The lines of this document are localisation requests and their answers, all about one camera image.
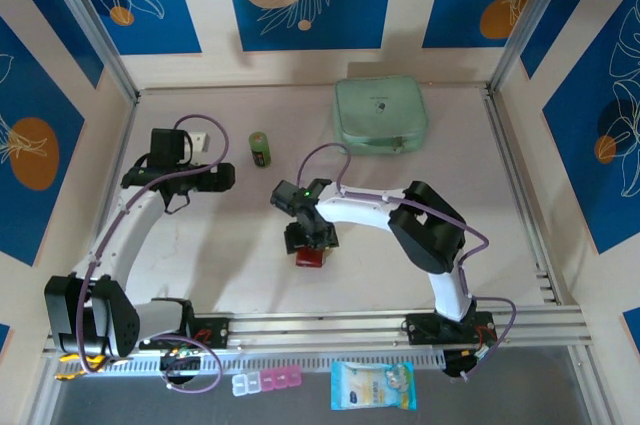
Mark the red card holder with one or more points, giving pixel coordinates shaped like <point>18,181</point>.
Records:
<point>310,260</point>

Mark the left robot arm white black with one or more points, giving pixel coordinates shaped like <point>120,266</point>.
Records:
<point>135,225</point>

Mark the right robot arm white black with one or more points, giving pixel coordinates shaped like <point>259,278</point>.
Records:
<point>360,210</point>

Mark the green cylindrical battery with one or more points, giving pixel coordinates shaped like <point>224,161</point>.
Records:
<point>260,147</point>

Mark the mint green zip pouch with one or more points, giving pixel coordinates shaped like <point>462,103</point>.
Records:
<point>380,115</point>

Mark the white pink pill organizer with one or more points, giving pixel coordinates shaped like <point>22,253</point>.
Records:
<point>270,379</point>

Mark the blue wet wipes packet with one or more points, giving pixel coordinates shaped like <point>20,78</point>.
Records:
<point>372,387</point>

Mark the aluminium back rail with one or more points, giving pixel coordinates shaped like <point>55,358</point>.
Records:
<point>225,90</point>

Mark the aluminium side rail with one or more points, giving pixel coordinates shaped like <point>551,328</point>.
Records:
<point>119,155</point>
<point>525,195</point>

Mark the aluminium front rail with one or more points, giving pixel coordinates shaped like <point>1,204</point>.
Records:
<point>320,327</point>

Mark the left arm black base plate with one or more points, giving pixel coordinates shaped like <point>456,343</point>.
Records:
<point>215,332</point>

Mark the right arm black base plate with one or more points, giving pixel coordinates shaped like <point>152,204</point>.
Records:
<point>420,330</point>

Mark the aluminium corner post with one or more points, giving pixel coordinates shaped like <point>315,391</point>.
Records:
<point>534,20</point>
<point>94,25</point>

